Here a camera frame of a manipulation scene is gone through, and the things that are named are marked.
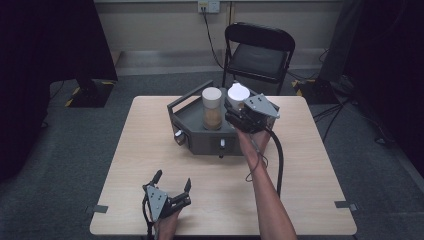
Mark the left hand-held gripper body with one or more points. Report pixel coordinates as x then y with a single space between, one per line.
156 201

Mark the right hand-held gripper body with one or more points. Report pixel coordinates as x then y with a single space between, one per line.
258 106

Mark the clear jar white lid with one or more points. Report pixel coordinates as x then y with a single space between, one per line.
238 93

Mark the clear jar grey lid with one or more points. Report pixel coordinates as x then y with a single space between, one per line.
212 106

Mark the dark grey corner rack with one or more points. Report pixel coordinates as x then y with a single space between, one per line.
193 120

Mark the person's left hand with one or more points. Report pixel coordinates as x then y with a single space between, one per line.
166 226

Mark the person's right hand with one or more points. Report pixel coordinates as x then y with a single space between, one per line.
256 141

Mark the black folding chair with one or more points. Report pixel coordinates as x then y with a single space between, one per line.
258 60

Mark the grey table edge clip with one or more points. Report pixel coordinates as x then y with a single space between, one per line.
98 209
346 205

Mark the black stand base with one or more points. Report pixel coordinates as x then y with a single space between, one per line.
90 95
316 91

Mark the black curtain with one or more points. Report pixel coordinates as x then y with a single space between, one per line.
43 66
390 66

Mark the white wall socket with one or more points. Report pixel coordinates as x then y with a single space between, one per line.
208 6

